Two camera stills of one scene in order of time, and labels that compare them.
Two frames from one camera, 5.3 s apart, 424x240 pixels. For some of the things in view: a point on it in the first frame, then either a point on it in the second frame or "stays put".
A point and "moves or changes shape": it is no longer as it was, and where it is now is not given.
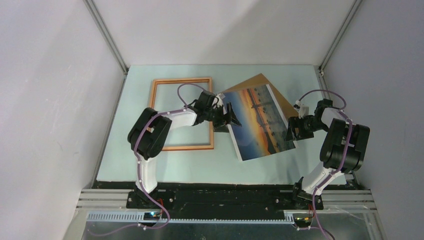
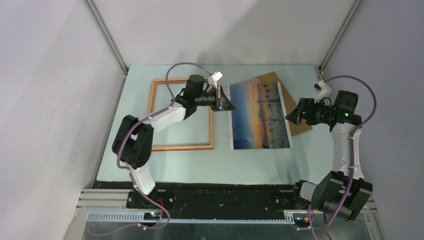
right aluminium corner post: x=340 y=35 stays put
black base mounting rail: x=225 y=197 stays put
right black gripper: x=295 y=122 -> x=305 y=104
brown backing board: x=288 y=111 -> x=289 y=103
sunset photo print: x=263 y=127 moves or changes shape
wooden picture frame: x=190 y=80 stays put
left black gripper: x=229 y=117 -> x=226 y=104
